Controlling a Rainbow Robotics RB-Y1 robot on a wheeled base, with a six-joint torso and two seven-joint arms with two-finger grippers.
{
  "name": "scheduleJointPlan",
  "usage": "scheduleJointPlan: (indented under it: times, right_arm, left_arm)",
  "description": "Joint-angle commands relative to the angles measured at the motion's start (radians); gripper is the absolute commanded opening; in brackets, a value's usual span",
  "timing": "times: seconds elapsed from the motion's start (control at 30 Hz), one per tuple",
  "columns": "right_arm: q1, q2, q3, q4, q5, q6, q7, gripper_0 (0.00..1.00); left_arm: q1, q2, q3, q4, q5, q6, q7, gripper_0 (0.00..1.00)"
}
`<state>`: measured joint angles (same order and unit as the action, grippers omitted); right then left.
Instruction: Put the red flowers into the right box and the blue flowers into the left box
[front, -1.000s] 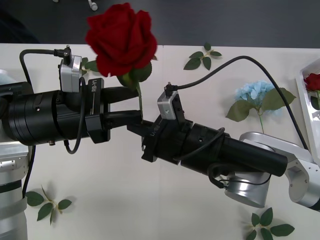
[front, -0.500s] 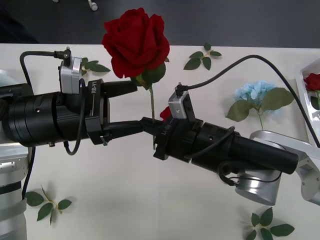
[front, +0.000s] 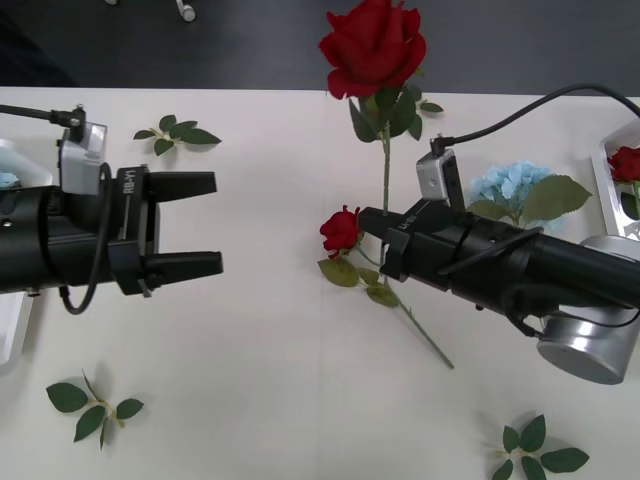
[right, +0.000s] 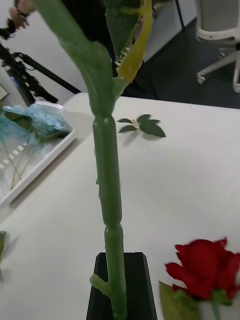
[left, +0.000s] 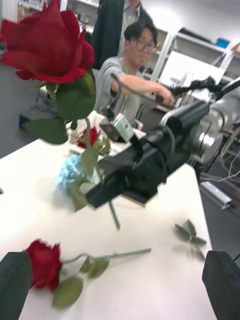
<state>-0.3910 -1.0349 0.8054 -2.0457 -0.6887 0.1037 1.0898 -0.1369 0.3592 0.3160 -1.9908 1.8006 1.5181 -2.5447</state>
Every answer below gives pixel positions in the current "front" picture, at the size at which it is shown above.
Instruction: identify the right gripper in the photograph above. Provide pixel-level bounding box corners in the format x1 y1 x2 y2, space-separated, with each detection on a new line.
359 198 469 294

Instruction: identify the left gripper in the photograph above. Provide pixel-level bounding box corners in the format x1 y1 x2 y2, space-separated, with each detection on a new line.
107 164 224 299

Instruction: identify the pale blue flower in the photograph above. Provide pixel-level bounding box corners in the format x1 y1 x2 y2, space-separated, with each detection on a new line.
467 159 594 234

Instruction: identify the red rose with dark leaves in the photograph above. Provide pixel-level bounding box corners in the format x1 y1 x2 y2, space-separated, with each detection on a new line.
318 0 430 289
606 144 640 221

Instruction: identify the red rose with olive leaves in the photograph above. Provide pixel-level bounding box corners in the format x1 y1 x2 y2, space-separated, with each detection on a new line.
318 203 455 370

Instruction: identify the loose green leaf twig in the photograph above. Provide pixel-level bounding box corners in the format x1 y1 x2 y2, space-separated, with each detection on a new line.
45 369 145 451
132 114 223 157
490 413 591 480
405 83 445 142

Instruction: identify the shallow white box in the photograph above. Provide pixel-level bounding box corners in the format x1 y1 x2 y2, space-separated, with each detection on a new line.
591 118 640 237
0 138 54 377

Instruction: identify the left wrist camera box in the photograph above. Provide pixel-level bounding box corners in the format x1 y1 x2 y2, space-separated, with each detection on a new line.
55 119 110 197

